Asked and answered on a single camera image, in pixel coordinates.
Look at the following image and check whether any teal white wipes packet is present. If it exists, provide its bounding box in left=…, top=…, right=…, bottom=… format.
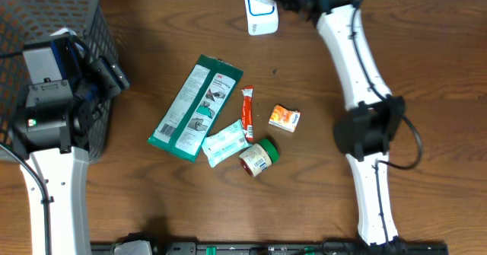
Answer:
left=202, top=120, right=250, bottom=167

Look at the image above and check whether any green white 3M box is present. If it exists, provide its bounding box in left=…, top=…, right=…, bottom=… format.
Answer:
left=148, top=55, right=244, bottom=162

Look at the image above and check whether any green lid white jar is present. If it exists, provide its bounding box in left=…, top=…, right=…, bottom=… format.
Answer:
left=239, top=139, right=280, bottom=177

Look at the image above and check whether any red stick sachet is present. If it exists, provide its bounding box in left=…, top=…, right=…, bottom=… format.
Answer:
left=241, top=85, right=253, bottom=142

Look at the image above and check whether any white barcode scanner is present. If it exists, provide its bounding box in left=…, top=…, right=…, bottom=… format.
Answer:
left=244, top=0, right=279, bottom=36

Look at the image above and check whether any grey plastic mesh basket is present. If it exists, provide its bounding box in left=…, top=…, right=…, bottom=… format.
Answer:
left=1, top=0, right=119, bottom=164

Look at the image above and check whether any orange white small packet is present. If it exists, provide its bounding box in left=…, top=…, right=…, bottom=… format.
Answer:
left=269, top=105, right=301, bottom=132

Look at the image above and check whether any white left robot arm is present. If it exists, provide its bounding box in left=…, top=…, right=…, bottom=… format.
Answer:
left=7, top=56, right=129, bottom=254

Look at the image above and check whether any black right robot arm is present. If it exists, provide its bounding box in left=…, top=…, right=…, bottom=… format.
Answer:
left=260, top=0, right=406, bottom=247

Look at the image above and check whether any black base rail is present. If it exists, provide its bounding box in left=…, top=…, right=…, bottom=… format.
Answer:
left=91, top=241, right=449, bottom=255

